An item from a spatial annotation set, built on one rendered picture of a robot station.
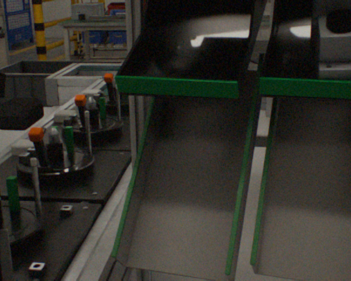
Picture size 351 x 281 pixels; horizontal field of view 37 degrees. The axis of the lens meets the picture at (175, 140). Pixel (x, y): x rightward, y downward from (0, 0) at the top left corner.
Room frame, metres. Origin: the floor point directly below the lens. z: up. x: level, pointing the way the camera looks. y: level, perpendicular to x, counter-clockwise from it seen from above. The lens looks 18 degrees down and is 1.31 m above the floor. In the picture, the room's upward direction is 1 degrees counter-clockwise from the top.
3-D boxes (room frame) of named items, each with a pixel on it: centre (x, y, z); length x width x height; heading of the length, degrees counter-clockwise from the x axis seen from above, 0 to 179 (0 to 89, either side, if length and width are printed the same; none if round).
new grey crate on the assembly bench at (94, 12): (6.28, 1.00, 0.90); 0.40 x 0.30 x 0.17; 174
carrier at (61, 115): (1.14, 0.19, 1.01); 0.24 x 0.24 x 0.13; 83
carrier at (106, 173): (0.90, 0.22, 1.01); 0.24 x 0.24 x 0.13; 83
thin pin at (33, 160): (0.67, 0.19, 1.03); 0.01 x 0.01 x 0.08; 83
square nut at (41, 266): (0.55, 0.17, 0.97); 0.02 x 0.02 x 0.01; 83
